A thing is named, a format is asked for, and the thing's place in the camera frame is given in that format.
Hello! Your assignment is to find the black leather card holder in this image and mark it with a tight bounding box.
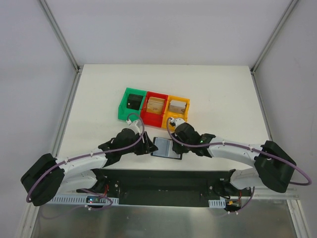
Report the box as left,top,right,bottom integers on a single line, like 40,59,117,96
151,137,182,160

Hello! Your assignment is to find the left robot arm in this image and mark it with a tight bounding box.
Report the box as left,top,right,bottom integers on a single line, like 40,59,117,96
20,119,158,206

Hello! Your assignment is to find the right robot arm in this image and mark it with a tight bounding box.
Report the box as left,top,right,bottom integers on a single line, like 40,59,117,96
166,118,296,196

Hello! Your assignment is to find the gold card stack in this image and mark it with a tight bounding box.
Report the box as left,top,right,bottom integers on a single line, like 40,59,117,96
146,97,165,115

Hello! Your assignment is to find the silver card stack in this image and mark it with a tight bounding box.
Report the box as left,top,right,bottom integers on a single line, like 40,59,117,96
168,100,187,114

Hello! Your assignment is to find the black card stack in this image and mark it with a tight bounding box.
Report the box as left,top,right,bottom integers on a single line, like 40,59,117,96
126,94,144,111

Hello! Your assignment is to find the red plastic bin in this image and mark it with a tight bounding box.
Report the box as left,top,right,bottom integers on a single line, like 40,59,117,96
140,91,168,128

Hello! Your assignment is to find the yellow plastic bin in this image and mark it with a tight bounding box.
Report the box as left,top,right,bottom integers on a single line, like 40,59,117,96
161,95,190,129

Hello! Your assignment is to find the green plastic bin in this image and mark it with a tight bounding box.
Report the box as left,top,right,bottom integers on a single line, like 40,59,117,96
117,88,147,120

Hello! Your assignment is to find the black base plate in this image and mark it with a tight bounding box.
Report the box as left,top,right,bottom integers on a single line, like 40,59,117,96
90,169,251,207

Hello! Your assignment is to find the right white cable duct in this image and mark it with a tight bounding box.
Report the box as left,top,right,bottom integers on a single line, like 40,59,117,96
208,198,226,209

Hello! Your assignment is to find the white cable duct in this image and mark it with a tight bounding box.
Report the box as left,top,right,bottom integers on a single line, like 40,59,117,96
208,198,226,209
48,194,119,206

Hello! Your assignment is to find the left white cable duct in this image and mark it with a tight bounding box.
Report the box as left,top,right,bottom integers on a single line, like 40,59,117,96
48,194,119,206

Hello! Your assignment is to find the left aluminium frame post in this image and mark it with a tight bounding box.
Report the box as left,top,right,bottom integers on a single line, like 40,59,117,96
38,0,84,72

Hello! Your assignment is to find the aluminium frame post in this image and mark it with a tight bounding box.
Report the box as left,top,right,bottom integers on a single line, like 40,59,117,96
38,0,84,72
250,0,300,75

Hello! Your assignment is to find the right aluminium frame post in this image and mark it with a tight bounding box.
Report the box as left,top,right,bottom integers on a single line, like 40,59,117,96
250,0,300,75

